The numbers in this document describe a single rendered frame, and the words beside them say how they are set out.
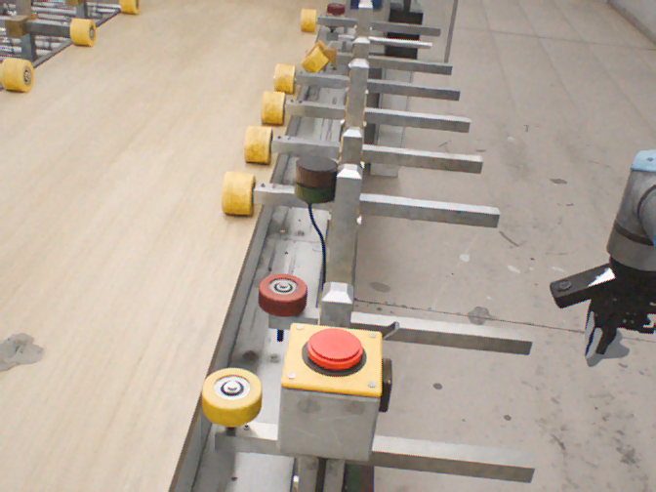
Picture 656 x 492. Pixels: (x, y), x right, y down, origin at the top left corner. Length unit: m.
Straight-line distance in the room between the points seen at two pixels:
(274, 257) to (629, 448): 1.27
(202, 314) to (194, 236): 0.24
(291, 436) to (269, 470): 0.72
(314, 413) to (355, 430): 0.03
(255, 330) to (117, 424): 0.65
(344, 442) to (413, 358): 1.98
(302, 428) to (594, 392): 2.12
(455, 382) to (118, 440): 1.68
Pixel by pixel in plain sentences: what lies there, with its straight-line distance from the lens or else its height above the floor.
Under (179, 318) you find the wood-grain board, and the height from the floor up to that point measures 0.90.
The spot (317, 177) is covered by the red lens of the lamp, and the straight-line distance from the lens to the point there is 0.97.
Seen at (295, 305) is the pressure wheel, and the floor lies 0.90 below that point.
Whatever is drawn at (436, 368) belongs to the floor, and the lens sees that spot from 2.48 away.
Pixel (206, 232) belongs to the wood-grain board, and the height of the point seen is 0.90.
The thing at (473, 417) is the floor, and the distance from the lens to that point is 2.34.
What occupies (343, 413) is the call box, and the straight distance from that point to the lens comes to 0.51.
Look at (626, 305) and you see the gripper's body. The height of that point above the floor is 0.96.
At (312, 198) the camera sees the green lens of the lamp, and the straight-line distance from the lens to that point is 0.99.
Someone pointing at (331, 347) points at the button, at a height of 1.23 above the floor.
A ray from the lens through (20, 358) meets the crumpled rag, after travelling 1.04.
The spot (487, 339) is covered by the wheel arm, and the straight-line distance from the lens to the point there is 1.19.
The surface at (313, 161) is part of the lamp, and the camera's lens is 1.00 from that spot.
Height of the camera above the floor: 1.55
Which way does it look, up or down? 30 degrees down
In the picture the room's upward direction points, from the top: 5 degrees clockwise
